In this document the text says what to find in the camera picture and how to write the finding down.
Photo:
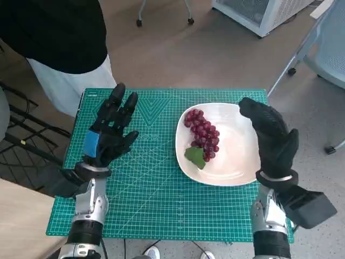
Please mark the grey chair base with casters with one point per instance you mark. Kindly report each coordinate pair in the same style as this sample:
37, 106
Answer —
139, 23

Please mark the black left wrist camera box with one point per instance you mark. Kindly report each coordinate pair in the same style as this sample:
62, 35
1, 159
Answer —
62, 186

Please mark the person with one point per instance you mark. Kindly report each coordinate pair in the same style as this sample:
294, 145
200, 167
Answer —
51, 29

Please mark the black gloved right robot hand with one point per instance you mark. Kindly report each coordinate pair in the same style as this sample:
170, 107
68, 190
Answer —
275, 137

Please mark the light blue mesh chair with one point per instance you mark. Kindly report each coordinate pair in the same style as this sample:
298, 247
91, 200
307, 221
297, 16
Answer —
331, 59

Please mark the green cutting mat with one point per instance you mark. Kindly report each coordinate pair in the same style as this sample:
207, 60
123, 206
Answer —
161, 194

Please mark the white shoe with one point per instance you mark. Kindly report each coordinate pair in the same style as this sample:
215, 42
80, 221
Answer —
152, 253
207, 255

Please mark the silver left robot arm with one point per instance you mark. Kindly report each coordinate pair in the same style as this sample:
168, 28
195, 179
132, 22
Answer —
90, 210

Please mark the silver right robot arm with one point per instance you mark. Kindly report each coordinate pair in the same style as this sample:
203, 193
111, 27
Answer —
269, 224

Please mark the white square plate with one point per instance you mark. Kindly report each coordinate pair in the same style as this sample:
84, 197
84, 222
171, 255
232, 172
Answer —
237, 151

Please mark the light wooden desk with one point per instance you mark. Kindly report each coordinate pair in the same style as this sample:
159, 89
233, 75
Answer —
16, 224

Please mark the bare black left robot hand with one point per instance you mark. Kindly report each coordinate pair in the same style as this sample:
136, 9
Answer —
110, 137

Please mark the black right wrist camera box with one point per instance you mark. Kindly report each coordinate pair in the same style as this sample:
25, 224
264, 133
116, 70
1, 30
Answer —
307, 206

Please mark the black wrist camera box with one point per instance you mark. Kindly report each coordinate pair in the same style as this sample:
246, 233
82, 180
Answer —
307, 206
62, 186

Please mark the grey round seat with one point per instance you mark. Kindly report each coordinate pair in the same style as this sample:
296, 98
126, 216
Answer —
3, 116

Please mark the black metal rack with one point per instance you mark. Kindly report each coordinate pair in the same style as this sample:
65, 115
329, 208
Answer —
23, 142

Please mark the red toy grape bunch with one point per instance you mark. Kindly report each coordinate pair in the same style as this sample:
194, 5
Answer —
205, 132

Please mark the white glass-door cabinet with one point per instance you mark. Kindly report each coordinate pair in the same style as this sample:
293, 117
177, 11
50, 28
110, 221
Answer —
280, 14

